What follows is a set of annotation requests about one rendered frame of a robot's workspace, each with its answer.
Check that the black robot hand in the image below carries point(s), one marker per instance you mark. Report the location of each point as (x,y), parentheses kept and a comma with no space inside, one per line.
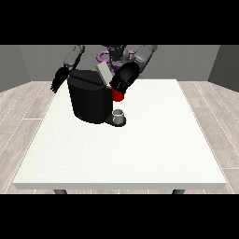
(124,77)
(59,78)

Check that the pale grey machine lid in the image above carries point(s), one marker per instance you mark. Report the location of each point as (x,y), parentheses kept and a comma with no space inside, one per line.
(104,72)

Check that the black coffee machine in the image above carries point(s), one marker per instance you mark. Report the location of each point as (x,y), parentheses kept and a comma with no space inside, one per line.
(89,96)

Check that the grey robot trunk purple rings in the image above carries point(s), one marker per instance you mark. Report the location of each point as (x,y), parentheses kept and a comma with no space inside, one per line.
(113,55)

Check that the small grey cup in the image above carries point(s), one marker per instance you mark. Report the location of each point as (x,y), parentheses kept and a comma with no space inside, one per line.
(118,116)

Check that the dark table leg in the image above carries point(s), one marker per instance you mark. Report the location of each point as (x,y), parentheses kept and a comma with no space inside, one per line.
(178,191)
(60,191)

